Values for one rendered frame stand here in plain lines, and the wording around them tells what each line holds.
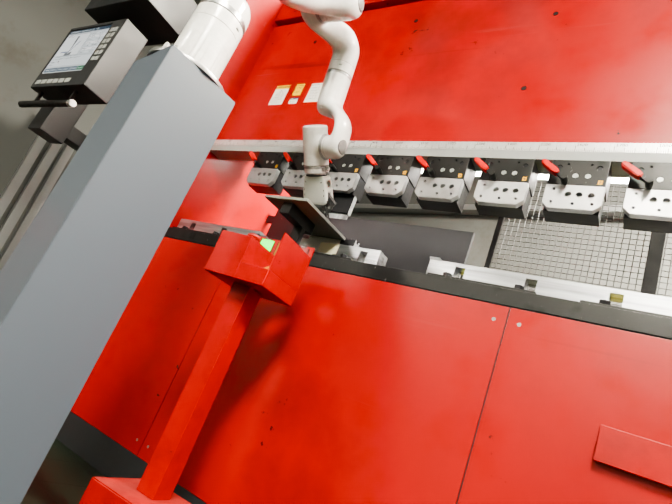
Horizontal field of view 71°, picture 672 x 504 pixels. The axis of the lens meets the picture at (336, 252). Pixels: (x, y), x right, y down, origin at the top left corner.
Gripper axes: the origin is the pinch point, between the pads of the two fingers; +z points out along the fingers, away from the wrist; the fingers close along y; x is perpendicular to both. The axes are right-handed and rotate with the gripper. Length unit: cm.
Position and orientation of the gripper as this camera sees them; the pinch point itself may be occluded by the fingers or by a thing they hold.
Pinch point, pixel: (318, 218)
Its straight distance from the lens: 164.9
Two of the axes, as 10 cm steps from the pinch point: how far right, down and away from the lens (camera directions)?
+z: 0.3, 9.6, 2.8
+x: -5.9, 2.4, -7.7
